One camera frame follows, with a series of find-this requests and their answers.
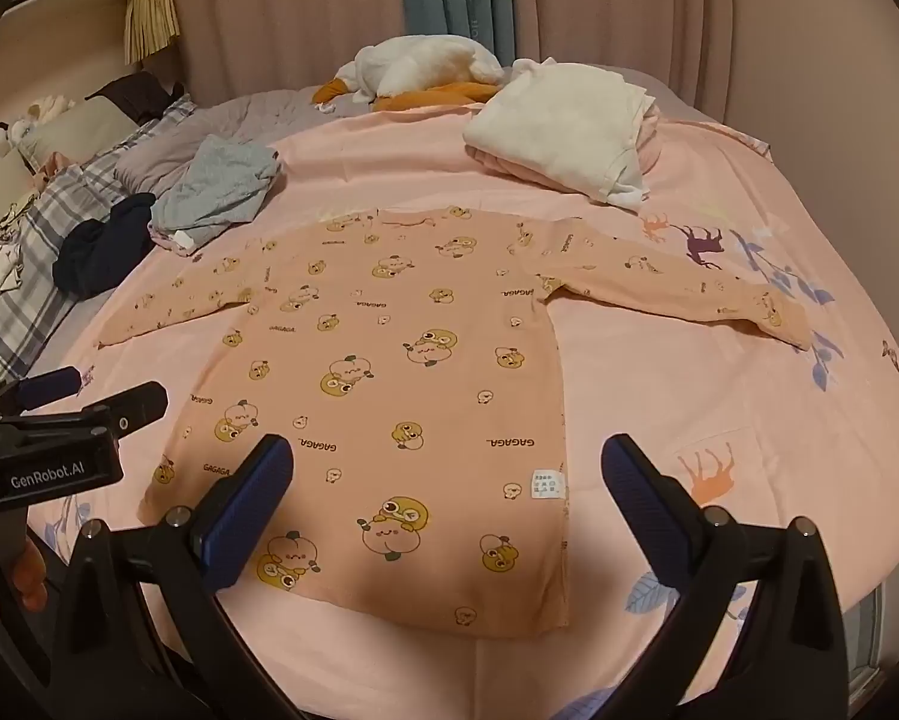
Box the grey plaid blanket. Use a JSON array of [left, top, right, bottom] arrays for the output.
[[0, 94, 199, 391]]

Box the beige pillow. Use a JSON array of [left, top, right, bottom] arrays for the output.
[[14, 73, 188, 166]]

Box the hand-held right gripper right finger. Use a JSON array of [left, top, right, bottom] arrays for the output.
[[601, 433, 849, 720]]

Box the small white plush toy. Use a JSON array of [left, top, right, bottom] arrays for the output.
[[0, 94, 76, 181]]

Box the pink animal print bed sheet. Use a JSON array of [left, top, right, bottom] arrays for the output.
[[25, 101, 899, 720]]

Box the white folded cloth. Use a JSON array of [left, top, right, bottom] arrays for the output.
[[462, 58, 660, 211]]

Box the beige headboard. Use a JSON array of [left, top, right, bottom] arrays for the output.
[[0, 0, 184, 226]]

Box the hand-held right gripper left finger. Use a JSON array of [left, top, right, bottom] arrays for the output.
[[48, 433, 323, 720]]

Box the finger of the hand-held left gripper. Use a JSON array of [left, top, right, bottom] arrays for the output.
[[40, 381, 169, 432], [0, 366, 83, 415]]

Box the dark navy clothing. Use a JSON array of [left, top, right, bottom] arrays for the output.
[[52, 193, 158, 297]]

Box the person's left hand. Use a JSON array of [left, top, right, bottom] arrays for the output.
[[0, 538, 50, 622]]

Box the white goose plush toy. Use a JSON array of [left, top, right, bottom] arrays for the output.
[[312, 36, 510, 115]]

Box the grey striped clothing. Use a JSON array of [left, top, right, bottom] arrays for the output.
[[149, 133, 284, 256]]

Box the straw tassel fringe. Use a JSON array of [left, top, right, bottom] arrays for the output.
[[123, 0, 182, 65]]

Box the pink curtain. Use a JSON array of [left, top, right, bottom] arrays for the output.
[[153, 0, 899, 136]]

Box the grey quilt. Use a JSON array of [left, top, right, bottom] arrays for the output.
[[115, 88, 368, 196]]

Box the orange cartoon print shirt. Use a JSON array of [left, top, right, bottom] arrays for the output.
[[93, 206, 814, 638]]

